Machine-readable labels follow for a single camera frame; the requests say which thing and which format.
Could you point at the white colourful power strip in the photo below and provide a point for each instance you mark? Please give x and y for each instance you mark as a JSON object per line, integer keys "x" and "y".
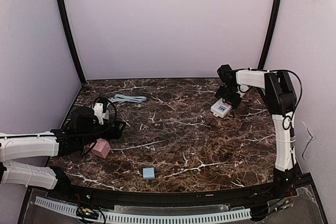
{"x": 221, "y": 108}

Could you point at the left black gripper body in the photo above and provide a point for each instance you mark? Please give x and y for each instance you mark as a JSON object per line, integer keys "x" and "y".
{"x": 104, "y": 128}

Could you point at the white slotted cable duct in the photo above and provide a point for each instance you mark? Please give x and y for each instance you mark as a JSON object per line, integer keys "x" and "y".
{"x": 124, "y": 214}

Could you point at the black frame post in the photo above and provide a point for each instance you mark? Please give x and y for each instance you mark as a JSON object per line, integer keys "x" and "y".
{"x": 70, "y": 41}
{"x": 269, "y": 34}

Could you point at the blue plug adapter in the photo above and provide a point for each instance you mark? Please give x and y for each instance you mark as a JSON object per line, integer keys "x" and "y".
{"x": 149, "y": 173}

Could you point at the small green circuit board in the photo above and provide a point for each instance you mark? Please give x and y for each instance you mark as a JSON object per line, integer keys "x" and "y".
{"x": 86, "y": 213}

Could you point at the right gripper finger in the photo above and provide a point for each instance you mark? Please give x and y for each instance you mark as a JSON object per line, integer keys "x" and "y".
{"x": 234, "y": 100}
{"x": 221, "y": 92}

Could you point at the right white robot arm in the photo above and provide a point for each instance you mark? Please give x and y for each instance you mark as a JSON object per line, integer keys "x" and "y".
{"x": 279, "y": 97}

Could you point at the left black frame post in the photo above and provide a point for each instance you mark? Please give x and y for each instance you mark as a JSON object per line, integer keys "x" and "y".
{"x": 70, "y": 41}

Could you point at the pink cube socket adapter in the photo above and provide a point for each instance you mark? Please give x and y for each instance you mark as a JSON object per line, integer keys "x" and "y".
{"x": 101, "y": 148}

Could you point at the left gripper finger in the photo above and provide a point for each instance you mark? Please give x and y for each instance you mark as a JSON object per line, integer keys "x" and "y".
{"x": 115, "y": 135}
{"x": 119, "y": 126}

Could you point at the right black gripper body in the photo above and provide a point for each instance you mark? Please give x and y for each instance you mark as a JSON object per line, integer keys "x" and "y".
{"x": 228, "y": 97}

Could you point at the right black frame post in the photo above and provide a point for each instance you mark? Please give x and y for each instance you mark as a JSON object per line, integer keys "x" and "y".
{"x": 269, "y": 34}

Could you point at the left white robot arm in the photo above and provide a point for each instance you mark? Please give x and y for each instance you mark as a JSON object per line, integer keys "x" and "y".
{"x": 16, "y": 146}

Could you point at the blue-grey power strip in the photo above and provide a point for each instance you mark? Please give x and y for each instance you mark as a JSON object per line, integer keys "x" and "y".
{"x": 106, "y": 115}

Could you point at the black front frame rail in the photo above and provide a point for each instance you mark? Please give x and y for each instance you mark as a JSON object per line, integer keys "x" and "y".
{"x": 245, "y": 196}

